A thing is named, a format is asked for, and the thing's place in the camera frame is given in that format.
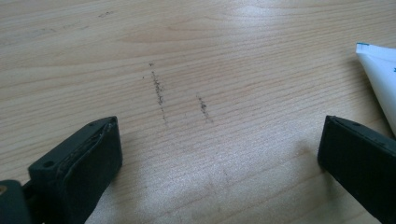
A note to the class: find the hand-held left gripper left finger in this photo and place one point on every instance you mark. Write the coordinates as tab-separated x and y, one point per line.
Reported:
77	168

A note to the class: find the white tube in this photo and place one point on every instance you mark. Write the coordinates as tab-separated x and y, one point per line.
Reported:
380	74

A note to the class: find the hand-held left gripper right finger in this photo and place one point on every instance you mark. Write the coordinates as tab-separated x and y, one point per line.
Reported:
361	161

